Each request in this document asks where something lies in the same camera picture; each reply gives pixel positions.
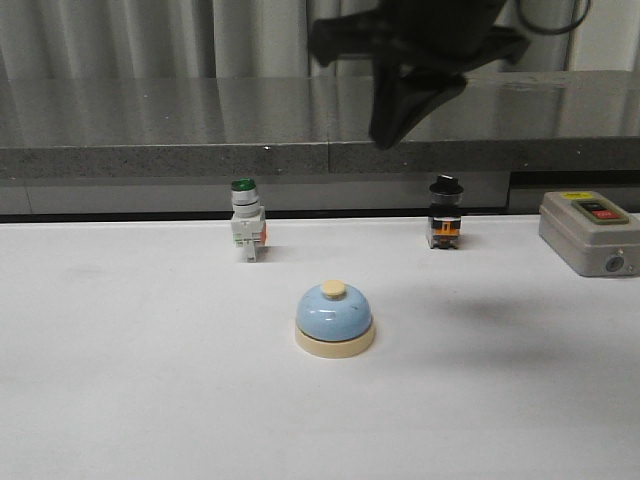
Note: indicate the grey on-off switch box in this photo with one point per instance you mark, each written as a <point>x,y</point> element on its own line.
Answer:
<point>592,234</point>

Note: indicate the grey curtain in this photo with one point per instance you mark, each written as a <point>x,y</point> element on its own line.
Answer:
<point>238,39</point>

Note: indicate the green pushbutton switch white body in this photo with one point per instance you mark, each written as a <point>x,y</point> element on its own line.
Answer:
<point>248,222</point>

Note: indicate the grey stone counter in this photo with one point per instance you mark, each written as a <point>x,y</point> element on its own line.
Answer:
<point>170,148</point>

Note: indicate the black rotary selector switch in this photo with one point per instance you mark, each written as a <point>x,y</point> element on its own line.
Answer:
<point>444,213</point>

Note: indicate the blue desk bell cream base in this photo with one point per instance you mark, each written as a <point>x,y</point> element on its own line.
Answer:
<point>334,320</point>

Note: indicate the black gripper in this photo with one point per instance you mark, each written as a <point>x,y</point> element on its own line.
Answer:
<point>444,36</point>

